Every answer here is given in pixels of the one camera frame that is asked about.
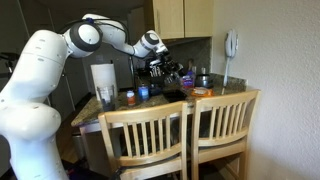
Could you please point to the dark round bowl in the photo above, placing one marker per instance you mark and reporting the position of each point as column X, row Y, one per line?
column 155, row 90

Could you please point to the metal pot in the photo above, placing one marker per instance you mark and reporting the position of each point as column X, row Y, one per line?
column 203, row 81

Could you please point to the wooden cabinet door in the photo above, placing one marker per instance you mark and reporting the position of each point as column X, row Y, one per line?
column 198, row 16
column 168, row 18

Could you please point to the light wooden chair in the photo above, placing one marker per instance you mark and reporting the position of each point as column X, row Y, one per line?
column 223, row 126
column 146, row 133

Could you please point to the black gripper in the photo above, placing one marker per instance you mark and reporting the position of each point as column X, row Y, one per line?
column 163, row 63

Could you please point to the orange snack packet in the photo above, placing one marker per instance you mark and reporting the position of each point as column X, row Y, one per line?
column 201, row 91

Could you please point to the clear plastic cup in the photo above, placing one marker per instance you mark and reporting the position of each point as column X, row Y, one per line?
column 106, row 97

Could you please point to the white wall phone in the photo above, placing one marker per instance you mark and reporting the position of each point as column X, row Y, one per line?
column 230, row 46

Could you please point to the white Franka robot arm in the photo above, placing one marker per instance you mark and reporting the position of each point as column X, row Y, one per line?
column 33, row 100

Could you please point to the glass jar with blue lid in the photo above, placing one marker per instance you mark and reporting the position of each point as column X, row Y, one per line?
column 189, row 81

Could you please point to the white paper towel roll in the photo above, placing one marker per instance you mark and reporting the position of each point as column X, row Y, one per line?
column 104, row 78

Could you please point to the grey trash bin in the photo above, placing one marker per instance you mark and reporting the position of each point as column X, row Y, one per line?
column 79, row 146

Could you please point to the blue can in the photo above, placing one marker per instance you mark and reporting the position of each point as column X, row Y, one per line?
column 143, row 92

